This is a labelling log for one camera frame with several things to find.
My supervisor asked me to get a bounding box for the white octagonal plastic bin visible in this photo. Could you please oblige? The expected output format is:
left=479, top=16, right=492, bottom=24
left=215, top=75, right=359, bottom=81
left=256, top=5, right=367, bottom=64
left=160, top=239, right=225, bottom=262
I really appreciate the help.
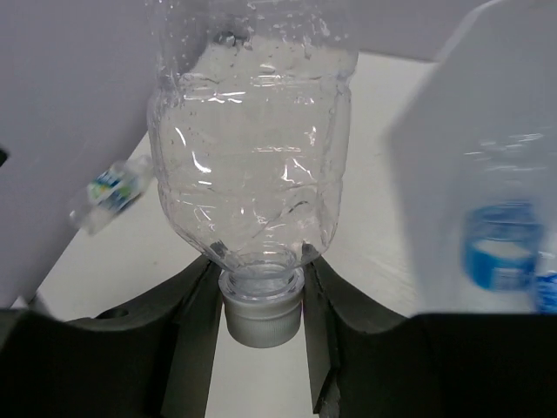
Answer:
left=388, top=1, right=556, bottom=313

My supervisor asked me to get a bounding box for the clear bottle blue label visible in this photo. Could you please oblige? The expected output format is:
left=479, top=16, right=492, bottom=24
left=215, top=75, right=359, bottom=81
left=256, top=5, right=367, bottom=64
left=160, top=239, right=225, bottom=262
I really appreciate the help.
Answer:
left=457, top=129, right=556, bottom=314

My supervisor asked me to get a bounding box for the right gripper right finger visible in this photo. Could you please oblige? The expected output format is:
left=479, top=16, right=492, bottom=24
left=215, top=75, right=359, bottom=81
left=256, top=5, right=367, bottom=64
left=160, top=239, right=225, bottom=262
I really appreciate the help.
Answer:
left=303, top=259, right=556, bottom=417

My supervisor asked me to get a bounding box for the bottle with green-blue label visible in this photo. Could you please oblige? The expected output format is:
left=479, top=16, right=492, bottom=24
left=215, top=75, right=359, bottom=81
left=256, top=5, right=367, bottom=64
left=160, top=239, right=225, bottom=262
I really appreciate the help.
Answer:
left=69, top=155, right=154, bottom=235

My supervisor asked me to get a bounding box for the clear unlabelled plastic bottle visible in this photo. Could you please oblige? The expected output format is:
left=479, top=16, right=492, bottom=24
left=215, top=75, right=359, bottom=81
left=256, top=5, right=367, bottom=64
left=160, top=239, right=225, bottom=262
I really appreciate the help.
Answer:
left=147, top=1, right=359, bottom=348

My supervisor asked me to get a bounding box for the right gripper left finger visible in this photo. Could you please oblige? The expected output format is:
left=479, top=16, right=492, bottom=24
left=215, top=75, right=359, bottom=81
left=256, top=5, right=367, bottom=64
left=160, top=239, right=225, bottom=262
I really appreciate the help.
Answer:
left=1, top=257, right=221, bottom=417

